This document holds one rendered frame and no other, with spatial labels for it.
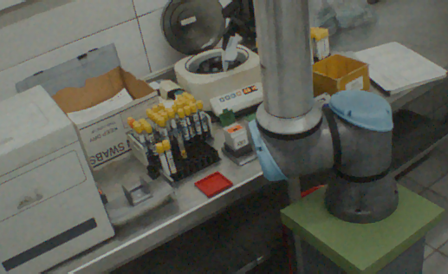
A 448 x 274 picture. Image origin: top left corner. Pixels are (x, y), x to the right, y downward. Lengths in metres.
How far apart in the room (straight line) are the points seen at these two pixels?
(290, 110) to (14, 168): 0.53
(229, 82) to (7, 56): 0.67
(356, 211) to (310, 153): 0.18
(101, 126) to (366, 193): 0.72
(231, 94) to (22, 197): 0.72
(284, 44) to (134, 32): 0.98
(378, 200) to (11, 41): 1.13
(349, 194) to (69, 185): 0.55
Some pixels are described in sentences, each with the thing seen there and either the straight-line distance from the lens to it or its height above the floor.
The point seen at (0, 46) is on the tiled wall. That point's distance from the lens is 1.59.
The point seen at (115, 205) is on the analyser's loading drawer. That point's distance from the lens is 1.17.
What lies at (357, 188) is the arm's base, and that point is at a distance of 0.98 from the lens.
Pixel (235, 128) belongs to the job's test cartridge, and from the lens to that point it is 1.27.
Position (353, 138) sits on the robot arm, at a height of 1.09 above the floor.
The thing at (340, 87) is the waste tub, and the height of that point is 0.95.
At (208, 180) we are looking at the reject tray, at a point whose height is 0.88.
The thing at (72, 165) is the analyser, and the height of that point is 1.09.
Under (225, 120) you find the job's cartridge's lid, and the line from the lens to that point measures 1.27.
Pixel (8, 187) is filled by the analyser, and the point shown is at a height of 1.10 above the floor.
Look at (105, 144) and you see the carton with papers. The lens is 1.38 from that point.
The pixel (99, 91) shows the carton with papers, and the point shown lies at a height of 0.97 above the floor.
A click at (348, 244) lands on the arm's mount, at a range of 0.96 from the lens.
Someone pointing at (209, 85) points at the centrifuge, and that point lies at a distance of 1.46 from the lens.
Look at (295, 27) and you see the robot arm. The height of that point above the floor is 1.32.
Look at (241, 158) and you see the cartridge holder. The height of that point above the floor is 0.89.
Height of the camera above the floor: 1.58
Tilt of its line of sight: 30 degrees down
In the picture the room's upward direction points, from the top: 12 degrees counter-clockwise
